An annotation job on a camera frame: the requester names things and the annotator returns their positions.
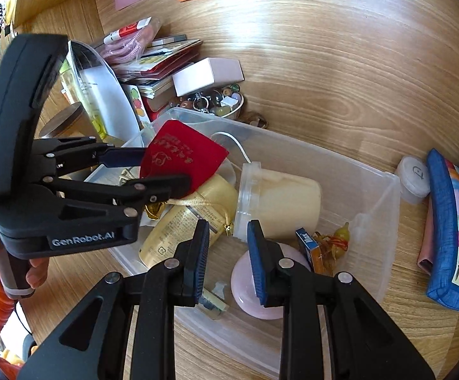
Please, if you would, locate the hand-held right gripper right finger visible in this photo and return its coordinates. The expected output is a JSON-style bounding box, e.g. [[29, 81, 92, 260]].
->
[[246, 219, 438, 380]]

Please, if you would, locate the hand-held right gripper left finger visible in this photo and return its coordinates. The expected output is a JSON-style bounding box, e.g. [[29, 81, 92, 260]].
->
[[16, 218, 211, 380]]

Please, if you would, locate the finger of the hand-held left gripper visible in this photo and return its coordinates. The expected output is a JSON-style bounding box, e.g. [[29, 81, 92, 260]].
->
[[33, 136, 149, 183], [41, 172, 193, 218]]

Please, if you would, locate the pink ceramic bowl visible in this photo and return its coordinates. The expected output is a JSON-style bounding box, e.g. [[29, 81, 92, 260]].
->
[[230, 241, 313, 320]]

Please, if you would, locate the yellow gold drawstring pouch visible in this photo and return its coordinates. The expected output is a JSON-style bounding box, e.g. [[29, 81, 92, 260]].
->
[[139, 174, 240, 270]]

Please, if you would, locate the red velvet pouch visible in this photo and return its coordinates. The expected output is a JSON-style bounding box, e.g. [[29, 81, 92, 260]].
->
[[139, 120, 230, 199]]

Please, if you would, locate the small blue card box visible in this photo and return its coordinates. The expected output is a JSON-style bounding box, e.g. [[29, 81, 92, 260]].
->
[[295, 227, 327, 275]]

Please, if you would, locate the translucent lidded plastic tub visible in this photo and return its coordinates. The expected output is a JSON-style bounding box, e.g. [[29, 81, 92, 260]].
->
[[233, 161, 323, 240]]

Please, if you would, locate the yellow gourd charm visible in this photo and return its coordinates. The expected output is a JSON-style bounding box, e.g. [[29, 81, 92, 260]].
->
[[312, 222, 352, 276]]

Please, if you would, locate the clear plastic storage box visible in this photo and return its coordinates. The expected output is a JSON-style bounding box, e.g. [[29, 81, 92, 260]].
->
[[83, 107, 401, 378]]

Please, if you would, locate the person's left hand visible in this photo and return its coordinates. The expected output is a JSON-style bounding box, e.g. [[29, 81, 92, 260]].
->
[[0, 237, 50, 290]]

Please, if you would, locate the small gold charm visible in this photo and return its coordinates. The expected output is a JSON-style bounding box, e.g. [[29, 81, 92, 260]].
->
[[144, 202, 170, 222]]

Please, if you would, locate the jar with wooden lid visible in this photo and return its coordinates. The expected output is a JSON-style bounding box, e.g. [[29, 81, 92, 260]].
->
[[39, 102, 95, 140]]

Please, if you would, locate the fruit print box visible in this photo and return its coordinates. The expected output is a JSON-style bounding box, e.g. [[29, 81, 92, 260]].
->
[[125, 85, 153, 129]]

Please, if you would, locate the bowl of beads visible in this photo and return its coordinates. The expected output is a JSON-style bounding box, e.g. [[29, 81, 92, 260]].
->
[[176, 83, 246, 121]]

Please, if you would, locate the pink striped packet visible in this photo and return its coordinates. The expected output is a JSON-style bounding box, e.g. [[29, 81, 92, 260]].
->
[[103, 22, 163, 64]]

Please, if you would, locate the small white cardboard box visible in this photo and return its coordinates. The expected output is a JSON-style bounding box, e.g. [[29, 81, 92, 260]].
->
[[172, 57, 245, 98]]

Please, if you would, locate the red white tube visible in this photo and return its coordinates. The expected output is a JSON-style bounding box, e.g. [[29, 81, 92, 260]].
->
[[103, 16, 153, 45]]

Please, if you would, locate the small white round container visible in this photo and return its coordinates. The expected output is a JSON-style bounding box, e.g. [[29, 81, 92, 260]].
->
[[396, 155, 431, 206]]

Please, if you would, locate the blue patchwork pencil case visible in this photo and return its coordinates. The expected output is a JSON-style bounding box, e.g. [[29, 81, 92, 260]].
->
[[425, 148, 459, 313]]

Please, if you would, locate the white cord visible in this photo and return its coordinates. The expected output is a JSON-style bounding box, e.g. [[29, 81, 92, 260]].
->
[[209, 130, 253, 165]]

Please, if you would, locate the brown bead bracelet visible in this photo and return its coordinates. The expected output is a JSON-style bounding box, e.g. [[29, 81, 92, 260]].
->
[[240, 110, 270, 130]]

